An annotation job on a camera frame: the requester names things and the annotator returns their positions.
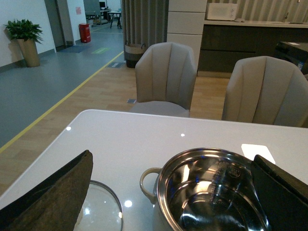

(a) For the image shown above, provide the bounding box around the grey curtain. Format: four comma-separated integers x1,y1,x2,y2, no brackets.
121,0,169,47

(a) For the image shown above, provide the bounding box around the red fire extinguisher box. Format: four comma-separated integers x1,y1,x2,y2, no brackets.
79,23,91,43

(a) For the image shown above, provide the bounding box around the woven laundry basket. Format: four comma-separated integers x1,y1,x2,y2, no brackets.
124,42,146,68

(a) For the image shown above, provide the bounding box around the green potted plant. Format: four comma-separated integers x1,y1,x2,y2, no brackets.
5,19,42,67

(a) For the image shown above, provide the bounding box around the right beige dining chair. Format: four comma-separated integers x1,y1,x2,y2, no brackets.
221,56,308,128

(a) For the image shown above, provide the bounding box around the left beige dining chair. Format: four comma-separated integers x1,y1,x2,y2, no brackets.
130,42,197,117

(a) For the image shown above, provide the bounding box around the white tall cabinet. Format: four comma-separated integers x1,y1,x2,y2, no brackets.
167,0,207,65

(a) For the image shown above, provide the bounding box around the dark kitchen counter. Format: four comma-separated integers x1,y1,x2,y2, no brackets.
198,20,308,77

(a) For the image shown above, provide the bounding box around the steel pot with beige handles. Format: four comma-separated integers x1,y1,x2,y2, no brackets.
141,148,271,231

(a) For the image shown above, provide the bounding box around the beige dining chair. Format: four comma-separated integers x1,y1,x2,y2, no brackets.
130,42,197,117
221,56,308,128

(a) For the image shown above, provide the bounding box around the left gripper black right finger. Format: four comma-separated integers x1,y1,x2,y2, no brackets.
251,154,308,231

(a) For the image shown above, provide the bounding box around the black washing machine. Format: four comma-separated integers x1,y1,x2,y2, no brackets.
274,41,308,75

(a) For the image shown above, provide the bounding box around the white microwave oven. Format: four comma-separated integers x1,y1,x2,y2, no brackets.
205,3,238,21

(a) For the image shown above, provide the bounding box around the black background table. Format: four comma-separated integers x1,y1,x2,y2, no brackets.
108,11,122,29

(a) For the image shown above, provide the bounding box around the glass pot lid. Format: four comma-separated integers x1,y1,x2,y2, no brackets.
74,180,124,231

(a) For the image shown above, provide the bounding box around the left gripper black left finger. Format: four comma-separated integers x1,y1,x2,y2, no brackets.
0,150,93,231

